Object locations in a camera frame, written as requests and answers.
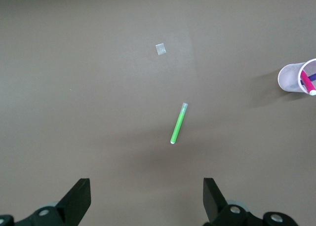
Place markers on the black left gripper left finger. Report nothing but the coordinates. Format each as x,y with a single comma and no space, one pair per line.
74,206

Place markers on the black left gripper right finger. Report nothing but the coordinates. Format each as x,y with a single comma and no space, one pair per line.
214,206

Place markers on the pink marker pen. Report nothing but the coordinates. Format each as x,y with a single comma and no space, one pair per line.
308,82

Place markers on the purple marker pen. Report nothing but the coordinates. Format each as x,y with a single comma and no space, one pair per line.
313,76

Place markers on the pink mesh pen holder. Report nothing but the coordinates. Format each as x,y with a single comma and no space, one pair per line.
290,76

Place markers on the green marker pen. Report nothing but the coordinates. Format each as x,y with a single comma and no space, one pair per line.
178,124

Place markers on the small clear tape piece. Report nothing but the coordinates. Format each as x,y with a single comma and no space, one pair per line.
160,49

